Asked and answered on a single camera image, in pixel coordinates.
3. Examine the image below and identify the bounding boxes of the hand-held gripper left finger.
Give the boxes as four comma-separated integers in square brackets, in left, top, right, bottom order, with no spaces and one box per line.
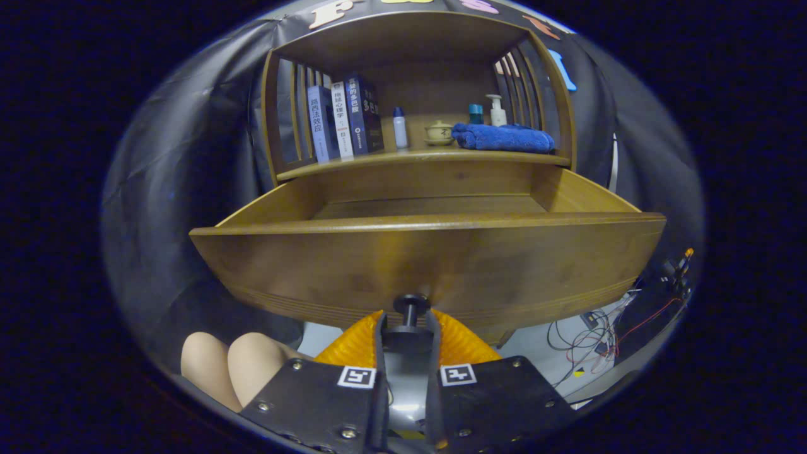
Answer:
[241,309,389,454]

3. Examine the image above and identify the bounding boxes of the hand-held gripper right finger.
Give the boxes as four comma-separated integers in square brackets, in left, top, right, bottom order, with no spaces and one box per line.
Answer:
[426,309,576,454]

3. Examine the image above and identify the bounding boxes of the wooden drawer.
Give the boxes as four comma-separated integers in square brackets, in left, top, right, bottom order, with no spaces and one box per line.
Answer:
[189,165,667,346]

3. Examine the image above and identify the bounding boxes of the wooden countertop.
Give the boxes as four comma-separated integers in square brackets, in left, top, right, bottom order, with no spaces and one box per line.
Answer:
[276,113,571,182]

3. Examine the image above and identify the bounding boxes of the wooden cabinet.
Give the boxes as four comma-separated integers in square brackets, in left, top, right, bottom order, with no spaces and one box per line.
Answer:
[260,9,578,187]

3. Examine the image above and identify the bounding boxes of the person's right leg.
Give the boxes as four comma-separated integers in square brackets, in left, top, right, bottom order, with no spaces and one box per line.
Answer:
[227,332,316,407]

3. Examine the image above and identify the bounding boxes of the person's leg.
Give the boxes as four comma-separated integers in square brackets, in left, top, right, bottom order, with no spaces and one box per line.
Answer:
[180,332,243,414]
[227,332,316,407]

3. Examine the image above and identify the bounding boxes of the person's left leg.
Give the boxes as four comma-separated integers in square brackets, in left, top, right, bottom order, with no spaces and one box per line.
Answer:
[180,332,243,414]

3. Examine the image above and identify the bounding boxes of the white stand pole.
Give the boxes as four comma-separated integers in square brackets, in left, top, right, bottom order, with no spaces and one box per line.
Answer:
[607,134,620,194]

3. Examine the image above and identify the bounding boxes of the blue towel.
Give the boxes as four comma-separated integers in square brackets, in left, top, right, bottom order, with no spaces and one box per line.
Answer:
[451,122,557,154]

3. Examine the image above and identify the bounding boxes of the beige lidded tea cup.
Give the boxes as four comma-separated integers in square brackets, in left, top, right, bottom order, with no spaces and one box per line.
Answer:
[423,120,456,147]

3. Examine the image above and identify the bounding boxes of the pale blue book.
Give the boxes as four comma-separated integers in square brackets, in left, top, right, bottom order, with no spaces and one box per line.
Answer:
[307,85,341,163]

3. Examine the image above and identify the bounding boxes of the white book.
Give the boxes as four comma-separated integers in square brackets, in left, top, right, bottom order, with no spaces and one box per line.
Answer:
[330,81,355,160]

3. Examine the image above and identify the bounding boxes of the white pump bottle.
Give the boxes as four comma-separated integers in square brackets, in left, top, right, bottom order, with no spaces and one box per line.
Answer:
[485,94,508,127]

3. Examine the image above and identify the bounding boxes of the dark blue book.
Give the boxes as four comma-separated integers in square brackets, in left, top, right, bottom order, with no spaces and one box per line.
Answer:
[344,74,385,156]

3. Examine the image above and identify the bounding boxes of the tangle of cables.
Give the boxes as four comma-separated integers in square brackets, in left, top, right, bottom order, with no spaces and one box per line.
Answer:
[547,289,689,393]

